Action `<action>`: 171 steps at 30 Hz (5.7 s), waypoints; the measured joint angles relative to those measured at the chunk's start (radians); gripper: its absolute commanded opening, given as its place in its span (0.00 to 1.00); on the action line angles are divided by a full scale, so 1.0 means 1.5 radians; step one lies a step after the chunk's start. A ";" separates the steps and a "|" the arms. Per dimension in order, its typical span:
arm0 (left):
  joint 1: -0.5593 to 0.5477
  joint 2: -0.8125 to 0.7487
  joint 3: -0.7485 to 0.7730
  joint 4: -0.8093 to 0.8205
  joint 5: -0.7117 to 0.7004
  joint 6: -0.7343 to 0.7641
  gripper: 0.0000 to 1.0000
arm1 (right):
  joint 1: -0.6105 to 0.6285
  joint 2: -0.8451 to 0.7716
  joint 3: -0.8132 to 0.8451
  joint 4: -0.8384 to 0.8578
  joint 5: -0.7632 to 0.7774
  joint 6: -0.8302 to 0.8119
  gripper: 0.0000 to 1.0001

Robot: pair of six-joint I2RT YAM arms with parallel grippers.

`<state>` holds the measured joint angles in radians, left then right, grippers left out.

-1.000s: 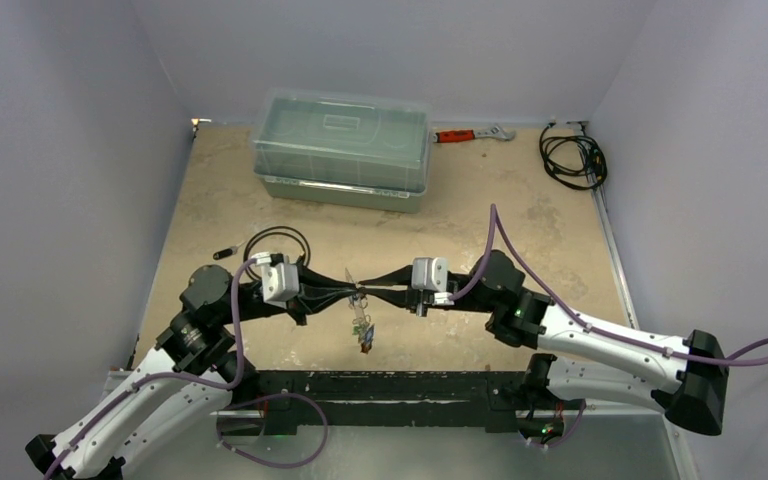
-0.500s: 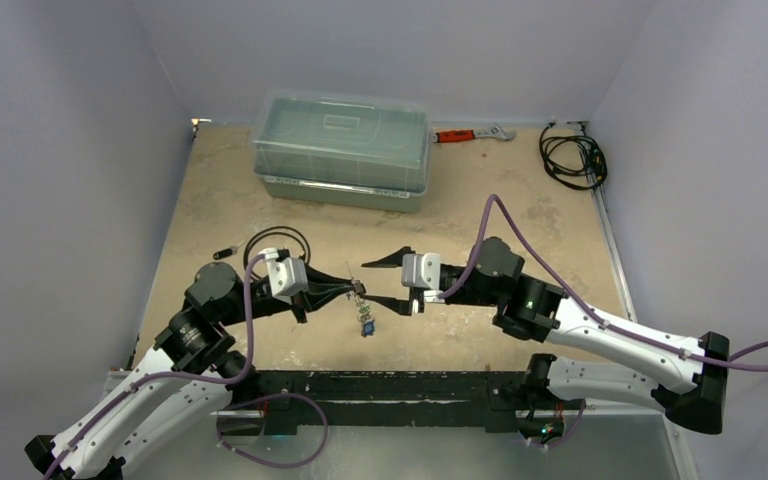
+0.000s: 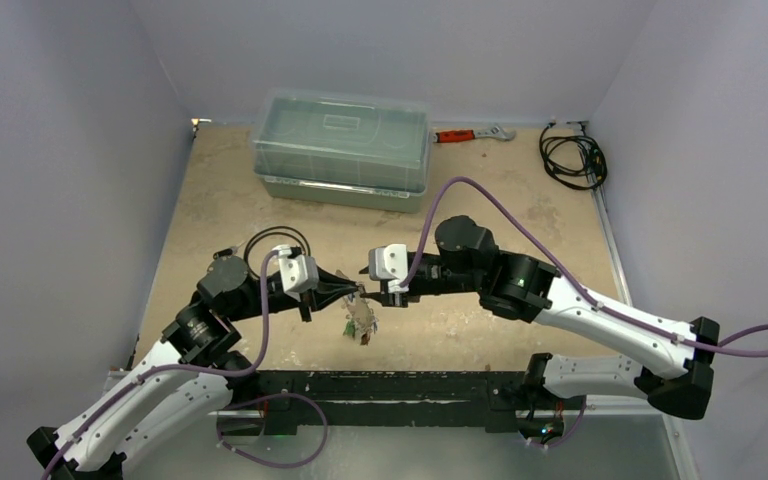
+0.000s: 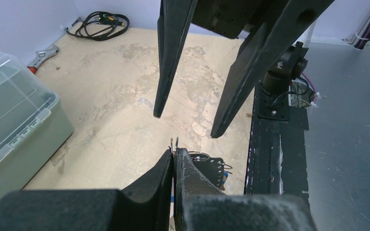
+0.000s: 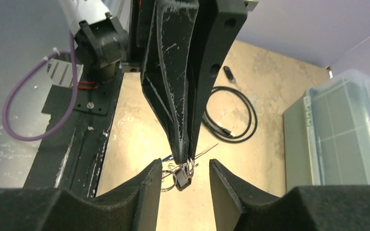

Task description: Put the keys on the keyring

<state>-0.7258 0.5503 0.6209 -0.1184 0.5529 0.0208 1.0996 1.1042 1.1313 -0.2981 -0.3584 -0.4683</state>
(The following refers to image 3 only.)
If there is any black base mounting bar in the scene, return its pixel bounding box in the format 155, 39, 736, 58
193, 368, 561, 437

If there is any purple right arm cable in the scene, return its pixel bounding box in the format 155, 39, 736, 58
397, 176, 768, 452

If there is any red handled adjustable wrench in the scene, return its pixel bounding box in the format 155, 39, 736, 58
433, 124, 516, 144

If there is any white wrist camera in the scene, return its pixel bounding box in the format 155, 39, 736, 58
368, 244, 409, 294
273, 244, 320, 300

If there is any black coiled cable bundle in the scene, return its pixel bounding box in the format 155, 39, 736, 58
538, 121, 609, 192

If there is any black USB cable loop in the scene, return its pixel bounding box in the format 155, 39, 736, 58
242, 225, 312, 266

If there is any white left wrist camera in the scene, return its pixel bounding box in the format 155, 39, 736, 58
273, 244, 320, 300

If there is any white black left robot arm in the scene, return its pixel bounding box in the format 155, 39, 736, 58
27, 246, 359, 479

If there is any metal keyring plate with keys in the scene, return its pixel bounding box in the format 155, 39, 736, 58
341, 281, 378, 346

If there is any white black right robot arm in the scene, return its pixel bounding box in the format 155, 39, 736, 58
363, 215, 720, 420

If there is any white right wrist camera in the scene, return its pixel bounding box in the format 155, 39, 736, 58
368, 244, 409, 294

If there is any green clear-lid storage box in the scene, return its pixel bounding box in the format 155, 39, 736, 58
250, 89, 432, 213

